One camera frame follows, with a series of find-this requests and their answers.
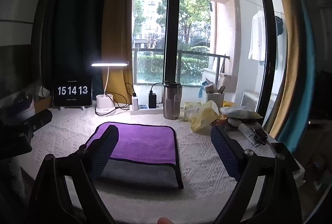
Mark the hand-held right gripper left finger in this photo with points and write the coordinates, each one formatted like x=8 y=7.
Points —
x=103 y=154

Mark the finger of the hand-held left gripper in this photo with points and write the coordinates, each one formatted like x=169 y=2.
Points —
x=39 y=119

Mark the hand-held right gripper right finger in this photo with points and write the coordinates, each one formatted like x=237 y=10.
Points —
x=225 y=152

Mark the purple and grey towel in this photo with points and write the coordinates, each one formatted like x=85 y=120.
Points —
x=145 y=139

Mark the person's right hand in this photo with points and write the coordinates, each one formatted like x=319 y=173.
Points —
x=164 y=221

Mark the brown cardboard box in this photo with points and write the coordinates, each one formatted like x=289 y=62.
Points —
x=42 y=104

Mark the white textured tablecloth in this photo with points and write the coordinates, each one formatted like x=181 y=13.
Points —
x=199 y=156

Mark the yellow tissue pack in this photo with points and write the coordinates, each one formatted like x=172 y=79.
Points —
x=203 y=116

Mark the white and yellow snack bag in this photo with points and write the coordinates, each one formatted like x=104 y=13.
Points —
x=241 y=113

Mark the tablet clock display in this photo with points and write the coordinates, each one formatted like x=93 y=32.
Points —
x=72 y=90

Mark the white desk lamp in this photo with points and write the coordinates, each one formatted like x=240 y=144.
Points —
x=105 y=104

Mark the white slotted basket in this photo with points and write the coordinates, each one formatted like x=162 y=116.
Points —
x=212 y=99

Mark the white box appliance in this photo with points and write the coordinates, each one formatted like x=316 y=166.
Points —
x=249 y=102

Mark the white power strip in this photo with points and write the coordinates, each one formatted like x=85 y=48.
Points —
x=145 y=110

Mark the white charger plug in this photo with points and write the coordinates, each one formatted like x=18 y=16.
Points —
x=135 y=102

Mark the black charger block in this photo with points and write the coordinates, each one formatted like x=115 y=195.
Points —
x=152 y=100

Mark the stainless steel tumbler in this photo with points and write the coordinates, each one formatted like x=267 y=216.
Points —
x=171 y=103

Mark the teal curtain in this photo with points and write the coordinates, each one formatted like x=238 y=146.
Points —
x=303 y=83

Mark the dark green curtain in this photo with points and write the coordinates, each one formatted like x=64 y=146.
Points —
x=75 y=19

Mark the balcony railing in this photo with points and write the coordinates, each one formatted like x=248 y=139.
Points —
x=181 y=55

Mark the white hanging shirt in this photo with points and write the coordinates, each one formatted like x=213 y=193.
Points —
x=257 y=37

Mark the mustard yellow curtain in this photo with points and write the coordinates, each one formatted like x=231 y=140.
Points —
x=116 y=19
x=290 y=45

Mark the dark hanging garment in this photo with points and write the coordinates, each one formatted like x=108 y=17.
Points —
x=279 y=26

